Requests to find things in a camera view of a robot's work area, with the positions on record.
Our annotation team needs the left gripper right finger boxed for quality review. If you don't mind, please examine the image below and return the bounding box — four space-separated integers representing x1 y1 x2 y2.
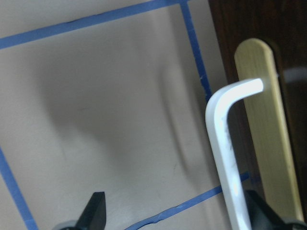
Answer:
244 190 287 230

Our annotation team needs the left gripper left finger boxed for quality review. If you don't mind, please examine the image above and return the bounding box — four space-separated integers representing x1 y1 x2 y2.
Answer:
72 192 106 230

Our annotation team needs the wooden drawer with white handle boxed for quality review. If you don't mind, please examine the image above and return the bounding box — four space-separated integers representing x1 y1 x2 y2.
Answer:
205 0 307 230

